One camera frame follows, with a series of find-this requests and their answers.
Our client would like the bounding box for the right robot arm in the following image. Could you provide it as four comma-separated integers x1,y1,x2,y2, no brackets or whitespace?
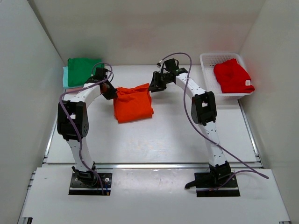
148,58,231,189

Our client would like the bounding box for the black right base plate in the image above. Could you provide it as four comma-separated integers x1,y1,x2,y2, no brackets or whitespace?
185,173,241,197

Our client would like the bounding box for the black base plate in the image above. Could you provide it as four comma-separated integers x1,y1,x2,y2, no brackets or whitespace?
69,172,113,196
185,173,241,197

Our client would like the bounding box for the orange t shirt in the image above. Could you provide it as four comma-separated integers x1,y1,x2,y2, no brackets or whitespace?
114,83,154,123

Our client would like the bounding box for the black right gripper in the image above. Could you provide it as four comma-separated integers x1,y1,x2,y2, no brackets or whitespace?
148,72,172,93

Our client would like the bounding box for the white plastic basket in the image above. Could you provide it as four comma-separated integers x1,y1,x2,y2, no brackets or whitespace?
200,53,255,100

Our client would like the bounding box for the pink folded t shirt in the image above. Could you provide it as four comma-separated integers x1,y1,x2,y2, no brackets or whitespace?
65,87,83,93

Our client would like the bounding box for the red t shirt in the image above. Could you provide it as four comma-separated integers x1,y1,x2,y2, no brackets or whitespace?
214,59,255,93

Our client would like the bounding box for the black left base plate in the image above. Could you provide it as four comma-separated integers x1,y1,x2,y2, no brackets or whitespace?
69,172,113,196

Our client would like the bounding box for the green folded t shirt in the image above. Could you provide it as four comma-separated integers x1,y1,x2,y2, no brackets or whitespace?
67,57,105,87

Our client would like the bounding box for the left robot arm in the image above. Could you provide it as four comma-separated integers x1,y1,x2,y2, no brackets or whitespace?
57,67,117,188

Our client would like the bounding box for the teal folded t shirt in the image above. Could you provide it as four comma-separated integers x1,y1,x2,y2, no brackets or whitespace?
63,66,76,89

